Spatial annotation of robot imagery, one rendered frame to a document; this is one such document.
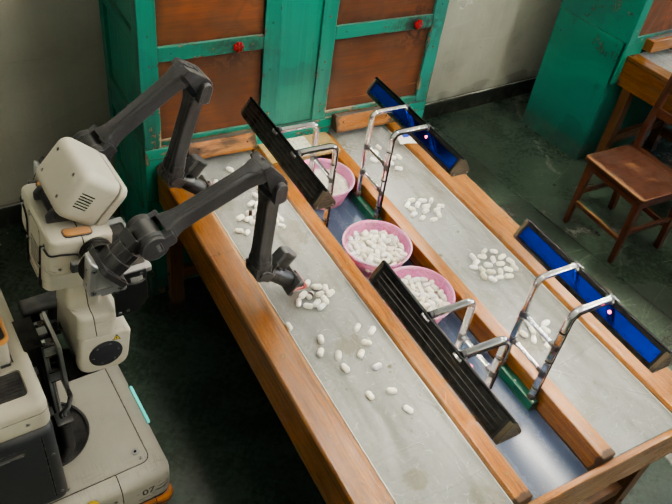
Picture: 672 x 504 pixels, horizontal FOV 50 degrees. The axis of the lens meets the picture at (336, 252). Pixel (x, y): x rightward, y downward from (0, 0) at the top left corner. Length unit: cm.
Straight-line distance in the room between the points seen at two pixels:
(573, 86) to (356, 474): 345
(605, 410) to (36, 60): 274
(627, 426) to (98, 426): 177
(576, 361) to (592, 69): 264
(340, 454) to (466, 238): 114
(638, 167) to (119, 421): 298
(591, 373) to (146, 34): 191
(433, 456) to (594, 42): 324
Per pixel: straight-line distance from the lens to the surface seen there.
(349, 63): 316
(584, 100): 491
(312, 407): 215
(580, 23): 487
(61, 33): 354
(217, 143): 298
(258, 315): 237
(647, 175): 423
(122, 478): 260
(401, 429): 218
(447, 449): 218
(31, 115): 368
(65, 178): 195
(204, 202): 191
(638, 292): 417
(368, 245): 274
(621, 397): 253
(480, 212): 298
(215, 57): 285
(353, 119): 324
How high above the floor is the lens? 250
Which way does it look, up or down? 41 degrees down
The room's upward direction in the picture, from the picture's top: 9 degrees clockwise
